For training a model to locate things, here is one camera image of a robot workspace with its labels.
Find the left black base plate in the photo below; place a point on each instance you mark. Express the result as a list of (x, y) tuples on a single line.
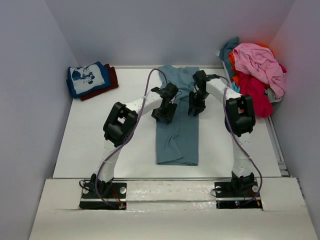
[(114, 196)]

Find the teal t shirt in pile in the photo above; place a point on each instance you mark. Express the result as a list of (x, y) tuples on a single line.
[(224, 52)]

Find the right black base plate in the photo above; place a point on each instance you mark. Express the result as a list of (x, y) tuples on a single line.
[(226, 198)]

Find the folded blue mickey t shirt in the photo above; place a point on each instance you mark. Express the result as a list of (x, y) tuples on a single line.
[(80, 80)]

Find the magenta t shirt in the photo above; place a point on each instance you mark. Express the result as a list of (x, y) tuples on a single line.
[(253, 87)]

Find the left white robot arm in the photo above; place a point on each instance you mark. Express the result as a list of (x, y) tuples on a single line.
[(120, 126)]

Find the folded dark red t shirt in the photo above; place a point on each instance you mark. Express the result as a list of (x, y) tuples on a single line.
[(103, 88)]

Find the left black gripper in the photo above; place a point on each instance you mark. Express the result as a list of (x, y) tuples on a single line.
[(168, 116)]

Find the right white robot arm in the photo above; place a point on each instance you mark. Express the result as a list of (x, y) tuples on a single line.
[(239, 120)]

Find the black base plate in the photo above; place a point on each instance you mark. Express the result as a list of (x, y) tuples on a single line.
[(114, 196), (226, 198)]

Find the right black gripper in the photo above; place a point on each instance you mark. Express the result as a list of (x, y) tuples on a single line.
[(199, 107)]

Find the pink t shirt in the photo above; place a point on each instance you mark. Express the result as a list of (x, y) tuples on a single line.
[(259, 62)]

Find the grey-blue t shirt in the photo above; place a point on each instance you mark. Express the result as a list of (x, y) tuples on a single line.
[(177, 143)]

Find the grey white t shirt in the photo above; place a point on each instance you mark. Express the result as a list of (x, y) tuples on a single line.
[(271, 96)]

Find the light blue t shirt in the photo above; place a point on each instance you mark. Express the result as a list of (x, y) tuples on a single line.
[(236, 88)]

